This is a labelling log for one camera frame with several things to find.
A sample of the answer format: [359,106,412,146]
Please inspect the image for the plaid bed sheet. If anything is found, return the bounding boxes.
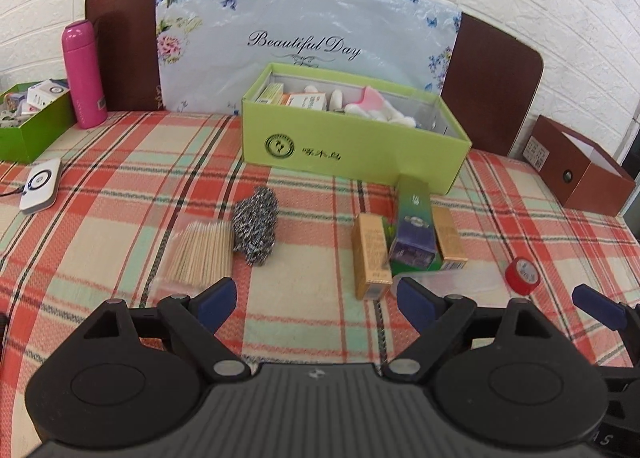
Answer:
[1,112,639,457]

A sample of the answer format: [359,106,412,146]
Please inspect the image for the small green box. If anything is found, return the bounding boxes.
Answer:
[1,79,76,164]

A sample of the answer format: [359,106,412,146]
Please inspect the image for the green flat box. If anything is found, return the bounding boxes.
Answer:
[383,218,444,275]

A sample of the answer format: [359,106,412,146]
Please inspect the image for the gold box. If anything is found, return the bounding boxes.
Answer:
[432,206,468,270]
[352,213,393,301]

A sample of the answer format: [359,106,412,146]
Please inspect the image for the floral Beautiful Day pillow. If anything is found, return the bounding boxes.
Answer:
[155,0,462,114]

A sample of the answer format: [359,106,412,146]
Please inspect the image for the pink thermos bottle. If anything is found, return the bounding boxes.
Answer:
[61,20,107,130]

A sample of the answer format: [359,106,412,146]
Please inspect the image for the orange white medicine box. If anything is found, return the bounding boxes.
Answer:
[284,93,326,111]

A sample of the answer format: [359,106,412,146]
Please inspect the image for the bundle of wooden toothpicks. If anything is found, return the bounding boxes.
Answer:
[156,220,233,293]

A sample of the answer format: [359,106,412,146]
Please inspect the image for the purple green carton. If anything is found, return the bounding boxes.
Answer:
[393,175,436,256]

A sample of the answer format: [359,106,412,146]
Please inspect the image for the white round-dial device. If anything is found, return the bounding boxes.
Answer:
[18,158,62,215]

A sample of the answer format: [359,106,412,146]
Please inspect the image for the pink item in box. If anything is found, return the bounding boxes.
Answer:
[355,86,385,111]

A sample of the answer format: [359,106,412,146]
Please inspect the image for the steel wool scrubber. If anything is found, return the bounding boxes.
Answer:
[231,186,278,266]

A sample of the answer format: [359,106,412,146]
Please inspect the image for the red tape roll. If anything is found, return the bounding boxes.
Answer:
[504,256,541,296]

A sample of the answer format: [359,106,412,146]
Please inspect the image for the clear plastic case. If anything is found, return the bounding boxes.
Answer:
[390,261,511,308]

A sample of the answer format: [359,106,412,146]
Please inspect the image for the large green cardboard box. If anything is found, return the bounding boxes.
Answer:
[241,64,472,195]

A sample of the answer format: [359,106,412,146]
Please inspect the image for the white gloves in box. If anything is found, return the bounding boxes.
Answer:
[303,85,416,129]

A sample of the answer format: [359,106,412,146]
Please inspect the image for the brown wooden headboard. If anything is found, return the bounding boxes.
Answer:
[85,0,544,156]

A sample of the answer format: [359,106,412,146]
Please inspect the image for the small yellow-green box inside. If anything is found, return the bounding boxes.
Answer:
[256,82,284,105]

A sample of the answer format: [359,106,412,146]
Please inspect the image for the brown cardboard box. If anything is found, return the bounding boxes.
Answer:
[523,116,636,216]

